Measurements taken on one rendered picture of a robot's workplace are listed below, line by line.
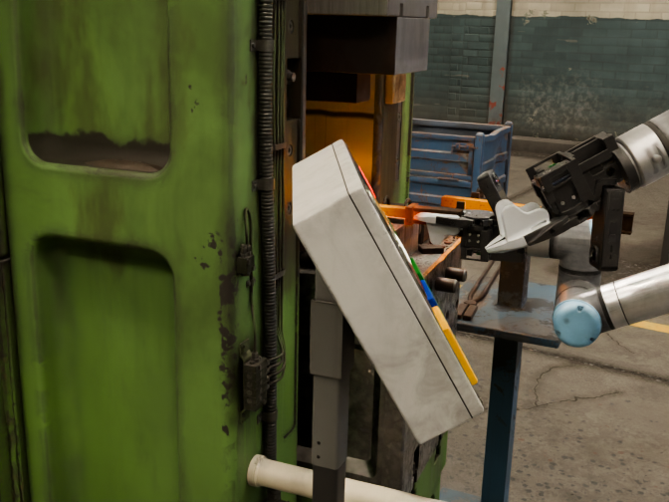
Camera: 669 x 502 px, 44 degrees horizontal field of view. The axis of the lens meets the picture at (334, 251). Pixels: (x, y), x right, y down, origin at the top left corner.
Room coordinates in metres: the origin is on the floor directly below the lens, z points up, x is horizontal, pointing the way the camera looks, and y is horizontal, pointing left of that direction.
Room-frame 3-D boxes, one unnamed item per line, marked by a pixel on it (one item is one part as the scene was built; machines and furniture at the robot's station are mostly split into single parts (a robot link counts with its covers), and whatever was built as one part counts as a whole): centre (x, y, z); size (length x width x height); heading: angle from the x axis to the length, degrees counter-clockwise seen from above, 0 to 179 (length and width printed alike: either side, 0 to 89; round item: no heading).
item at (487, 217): (1.47, -0.29, 0.98); 0.12 x 0.08 x 0.09; 68
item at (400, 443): (1.64, 0.05, 0.69); 0.56 x 0.38 x 0.45; 68
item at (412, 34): (1.58, 0.06, 1.32); 0.42 x 0.20 x 0.10; 68
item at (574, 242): (1.41, -0.44, 0.99); 0.11 x 0.08 x 0.09; 68
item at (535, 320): (1.91, -0.44, 0.69); 0.40 x 0.30 x 0.02; 155
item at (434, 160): (5.61, -0.52, 0.36); 1.20 x 0.80 x 0.72; 64
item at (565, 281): (1.39, -0.44, 0.89); 0.11 x 0.08 x 0.11; 164
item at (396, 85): (1.85, -0.13, 1.27); 0.09 x 0.02 x 0.17; 158
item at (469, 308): (2.07, -0.40, 0.70); 0.60 x 0.04 x 0.01; 160
